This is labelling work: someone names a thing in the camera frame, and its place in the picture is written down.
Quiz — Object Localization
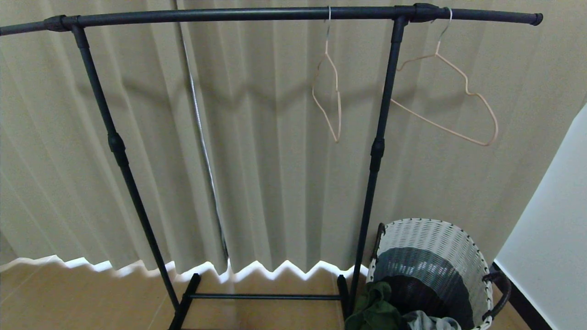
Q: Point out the dark green garment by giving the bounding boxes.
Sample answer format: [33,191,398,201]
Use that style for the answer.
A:
[344,281,409,330]

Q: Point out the pale grey shorts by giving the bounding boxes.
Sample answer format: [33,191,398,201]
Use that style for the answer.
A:
[403,310,462,330]

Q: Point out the white laundry basket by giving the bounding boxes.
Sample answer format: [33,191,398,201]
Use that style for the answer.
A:
[366,218,512,330]

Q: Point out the pink clothes hanger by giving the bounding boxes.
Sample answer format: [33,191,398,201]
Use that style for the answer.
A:
[312,6,343,143]
[383,8,499,147]

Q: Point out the black clothes rack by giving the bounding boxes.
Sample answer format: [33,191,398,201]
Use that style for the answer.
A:
[0,3,544,330]

